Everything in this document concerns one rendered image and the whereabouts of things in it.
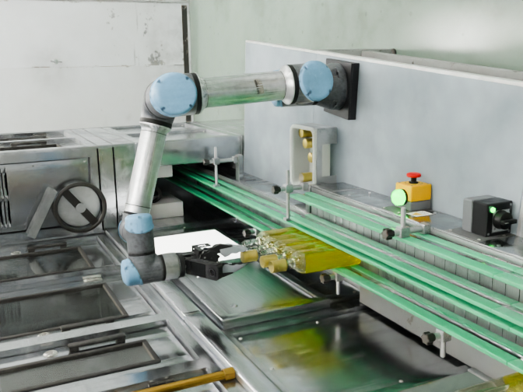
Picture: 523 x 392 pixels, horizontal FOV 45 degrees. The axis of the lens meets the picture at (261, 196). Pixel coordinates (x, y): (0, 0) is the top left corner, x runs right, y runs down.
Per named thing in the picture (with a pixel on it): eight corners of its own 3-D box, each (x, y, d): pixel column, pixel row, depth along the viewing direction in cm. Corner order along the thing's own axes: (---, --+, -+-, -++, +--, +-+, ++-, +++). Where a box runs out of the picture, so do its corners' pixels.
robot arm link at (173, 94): (314, 64, 200) (141, 79, 181) (335, 57, 186) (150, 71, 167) (318, 103, 201) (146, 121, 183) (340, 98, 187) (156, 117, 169)
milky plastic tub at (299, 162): (310, 183, 236) (289, 185, 232) (310, 122, 231) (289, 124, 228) (335, 191, 221) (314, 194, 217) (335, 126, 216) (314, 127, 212)
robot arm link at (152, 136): (142, 78, 192) (107, 238, 191) (149, 73, 182) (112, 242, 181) (179, 89, 196) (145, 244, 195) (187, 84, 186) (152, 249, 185)
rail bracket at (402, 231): (422, 230, 161) (379, 237, 156) (423, 202, 160) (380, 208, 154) (433, 234, 158) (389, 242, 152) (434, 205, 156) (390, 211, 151)
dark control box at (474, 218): (487, 225, 158) (461, 229, 155) (489, 194, 157) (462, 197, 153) (513, 233, 151) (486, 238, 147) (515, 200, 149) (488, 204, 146)
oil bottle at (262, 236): (311, 239, 214) (254, 248, 205) (311, 223, 212) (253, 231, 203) (320, 243, 209) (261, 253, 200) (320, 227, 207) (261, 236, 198)
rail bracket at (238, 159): (250, 181, 277) (202, 187, 268) (250, 143, 273) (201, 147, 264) (255, 183, 273) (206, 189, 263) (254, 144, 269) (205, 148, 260)
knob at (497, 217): (506, 227, 150) (517, 230, 147) (492, 229, 148) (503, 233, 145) (507, 208, 149) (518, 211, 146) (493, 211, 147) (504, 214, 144)
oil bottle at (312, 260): (350, 259, 193) (287, 270, 184) (350, 241, 192) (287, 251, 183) (360, 264, 188) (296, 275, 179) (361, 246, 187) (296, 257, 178)
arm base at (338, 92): (327, 61, 214) (300, 61, 211) (349, 65, 201) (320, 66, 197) (325, 105, 219) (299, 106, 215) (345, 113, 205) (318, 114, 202)
